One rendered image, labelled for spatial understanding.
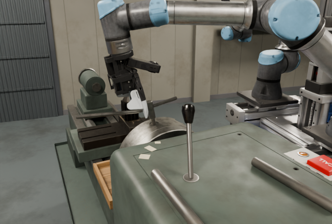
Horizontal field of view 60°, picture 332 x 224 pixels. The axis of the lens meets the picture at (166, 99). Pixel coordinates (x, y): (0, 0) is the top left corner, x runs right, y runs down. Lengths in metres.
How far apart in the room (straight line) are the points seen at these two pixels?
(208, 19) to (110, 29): 0.31
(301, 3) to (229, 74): 4.35
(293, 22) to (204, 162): 0.43
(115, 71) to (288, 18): 0.50
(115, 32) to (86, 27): 3.52
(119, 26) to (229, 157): 0.46
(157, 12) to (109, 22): 0.14
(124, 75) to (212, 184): 0.41
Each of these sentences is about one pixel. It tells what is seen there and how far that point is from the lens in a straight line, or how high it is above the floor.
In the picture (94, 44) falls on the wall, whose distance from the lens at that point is 4.38.
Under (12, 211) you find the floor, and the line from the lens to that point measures 2.83.
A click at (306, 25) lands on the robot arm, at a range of 0.85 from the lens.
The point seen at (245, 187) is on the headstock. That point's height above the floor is 1.25.
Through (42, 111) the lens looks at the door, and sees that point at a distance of 4.58.
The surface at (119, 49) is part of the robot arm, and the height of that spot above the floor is 1.50.
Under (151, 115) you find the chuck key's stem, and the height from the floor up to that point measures 1.27.
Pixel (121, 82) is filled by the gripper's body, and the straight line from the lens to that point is 0.87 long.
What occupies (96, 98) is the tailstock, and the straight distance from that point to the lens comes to 2.05.
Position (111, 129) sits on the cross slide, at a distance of 1.61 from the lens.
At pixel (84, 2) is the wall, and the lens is 4.33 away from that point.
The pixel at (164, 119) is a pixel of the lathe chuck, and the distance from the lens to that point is 1.01.
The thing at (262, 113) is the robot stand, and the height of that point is 1.09.
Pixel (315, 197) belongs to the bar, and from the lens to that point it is 0.66.
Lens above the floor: 1.63
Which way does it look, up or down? 19 degrees down
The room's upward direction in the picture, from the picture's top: straight up
